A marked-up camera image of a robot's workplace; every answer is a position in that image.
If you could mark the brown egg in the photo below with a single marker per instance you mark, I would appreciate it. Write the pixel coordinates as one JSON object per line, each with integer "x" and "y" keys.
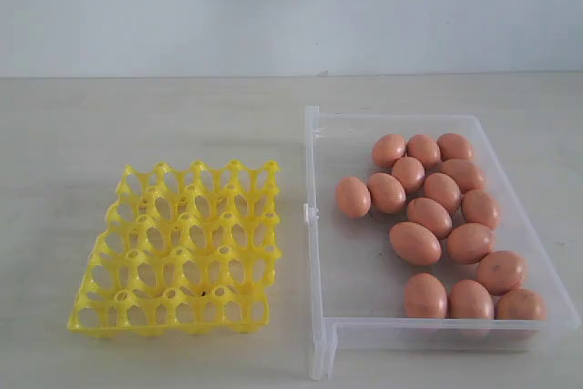
{"x": 444, "y": 190}
{"x": 425, "y": 297}
{"x": 455, "y": 146}
{"x": 501, "y": 272}
{"x": 478, "y": 206}
{"x": 409, "y": 171}
{"x": 425, "y": 149}
{"x": 415, "y": 243}
{"x": 388, "y": 149}
{"x": 430, "y": 214}
{"x": 387, "y": 193}
{"x": 470, "y": 243}
{"x": 465, "y": 173}
{"x": 521, "y": 304}
{"x": 469, "y": 299}
{"x": 353, "y": 197}

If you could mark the yellow plastic egg tray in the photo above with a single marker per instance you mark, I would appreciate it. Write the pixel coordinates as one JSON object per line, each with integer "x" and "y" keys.
{"x": 191, "y": 250}

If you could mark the clear plastic bin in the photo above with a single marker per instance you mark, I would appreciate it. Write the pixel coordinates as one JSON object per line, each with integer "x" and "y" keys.
{"x": 357, "y": 281}

